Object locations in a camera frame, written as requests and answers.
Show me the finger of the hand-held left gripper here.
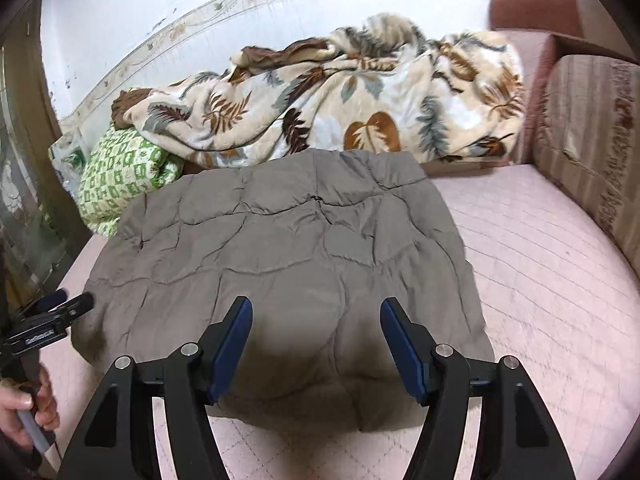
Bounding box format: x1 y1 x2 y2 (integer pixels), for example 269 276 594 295
17 287 69 318
47 292 96 331

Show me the clear plastic bag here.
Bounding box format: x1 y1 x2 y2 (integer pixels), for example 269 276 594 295
48 130 96 196

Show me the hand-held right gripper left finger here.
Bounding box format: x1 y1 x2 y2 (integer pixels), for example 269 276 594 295
57 296 253 480

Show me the wooden glass door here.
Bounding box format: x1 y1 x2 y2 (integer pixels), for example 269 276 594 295
0 5 101 311

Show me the person's left hand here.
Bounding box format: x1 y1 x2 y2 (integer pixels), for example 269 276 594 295
0 365 61 453

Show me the striped brown cushion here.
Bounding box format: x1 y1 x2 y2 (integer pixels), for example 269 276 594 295
532 55 640 261

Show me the grey-brown hooded puffer jacket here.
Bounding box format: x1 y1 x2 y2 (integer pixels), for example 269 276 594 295
71 149 496 433

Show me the green patterned pillow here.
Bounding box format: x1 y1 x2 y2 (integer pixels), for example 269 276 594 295
77 125 183 237

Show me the pink upholstered bed frame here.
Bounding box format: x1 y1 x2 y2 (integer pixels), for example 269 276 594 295
487 0 591 166

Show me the leaf print fleece blanket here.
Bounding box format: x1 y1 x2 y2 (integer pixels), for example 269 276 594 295
111 12 526 168

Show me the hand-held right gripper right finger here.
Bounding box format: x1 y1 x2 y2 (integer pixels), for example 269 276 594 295
380 298 576 480

